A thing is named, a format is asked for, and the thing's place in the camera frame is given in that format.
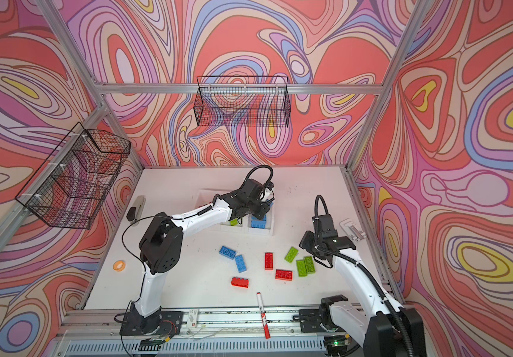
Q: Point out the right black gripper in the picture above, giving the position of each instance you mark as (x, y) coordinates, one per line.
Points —
(306, 244)

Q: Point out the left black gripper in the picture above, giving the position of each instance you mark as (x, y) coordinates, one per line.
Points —
(266, 210)

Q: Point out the blue lego pile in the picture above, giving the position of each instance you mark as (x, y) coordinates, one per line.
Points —
(227, 252)
(259, 224)

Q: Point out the small green lego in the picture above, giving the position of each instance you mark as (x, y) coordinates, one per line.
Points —
(291, 255)

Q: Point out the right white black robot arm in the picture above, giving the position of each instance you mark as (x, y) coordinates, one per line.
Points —
(382, 326)

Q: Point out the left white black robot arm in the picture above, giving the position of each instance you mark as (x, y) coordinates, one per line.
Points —
(161, 245)

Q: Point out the green lego pair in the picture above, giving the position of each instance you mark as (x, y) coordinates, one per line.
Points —
(309, 265)
(301, 268)

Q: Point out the white clear plastic part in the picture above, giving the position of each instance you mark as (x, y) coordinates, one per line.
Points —
(352, 231)

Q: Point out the green lego right pair left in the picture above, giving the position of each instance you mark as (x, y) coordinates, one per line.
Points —
(301, 268)

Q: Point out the red lego lower right flat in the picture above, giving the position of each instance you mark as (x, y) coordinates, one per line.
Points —
(283, 275)

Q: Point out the blue lego left pile top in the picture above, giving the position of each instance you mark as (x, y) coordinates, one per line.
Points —
(227, 252)

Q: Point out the red lego centre cluster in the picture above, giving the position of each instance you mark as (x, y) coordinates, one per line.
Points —
(269, 261)

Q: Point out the blue lego centre upright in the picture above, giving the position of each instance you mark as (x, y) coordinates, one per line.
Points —
(240, 263)

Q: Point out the red lego front lone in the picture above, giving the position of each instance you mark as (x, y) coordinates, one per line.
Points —
(240, 282)

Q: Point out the red white marker pen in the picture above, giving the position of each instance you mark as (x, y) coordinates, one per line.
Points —
(263, 315)

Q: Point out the black grey stapler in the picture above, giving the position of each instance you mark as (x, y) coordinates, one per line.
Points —
(135, 211)

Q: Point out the black wire basket back wall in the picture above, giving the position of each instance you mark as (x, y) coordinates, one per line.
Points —
(242, 101)

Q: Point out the black wire basket wall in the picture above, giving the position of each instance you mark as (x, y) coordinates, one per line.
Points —
(69, 191)
(242, 101)

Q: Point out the black wire basket left wall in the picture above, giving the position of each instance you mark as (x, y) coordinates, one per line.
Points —
(69, 191)

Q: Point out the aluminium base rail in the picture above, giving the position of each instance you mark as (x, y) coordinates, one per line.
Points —
(233, 331)

